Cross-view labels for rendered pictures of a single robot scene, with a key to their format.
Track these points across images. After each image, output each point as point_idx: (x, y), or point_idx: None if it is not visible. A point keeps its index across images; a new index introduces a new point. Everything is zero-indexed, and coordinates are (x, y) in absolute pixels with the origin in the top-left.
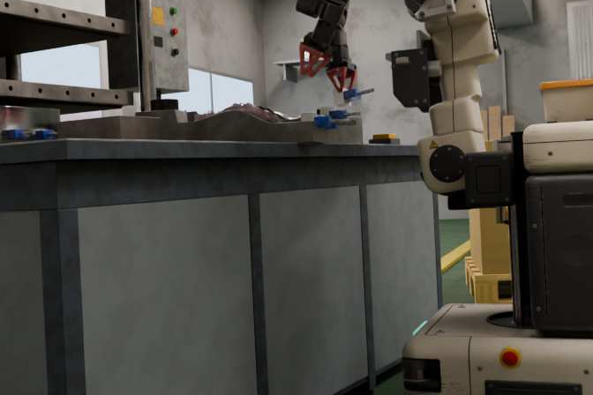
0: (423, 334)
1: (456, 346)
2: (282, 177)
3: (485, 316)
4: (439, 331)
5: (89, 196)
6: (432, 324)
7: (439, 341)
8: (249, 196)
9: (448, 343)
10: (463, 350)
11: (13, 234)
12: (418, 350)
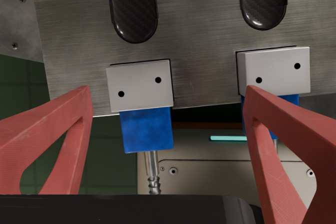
0: (160, 158)
1: (140, 186)
2: None
3: (250, 201)
4: (171, 171)
5: None
6: (212, 158)
7: (144, 173)
8: None
9: (142, 180)
10: (139, 190)
11: None
12: (138, 154)
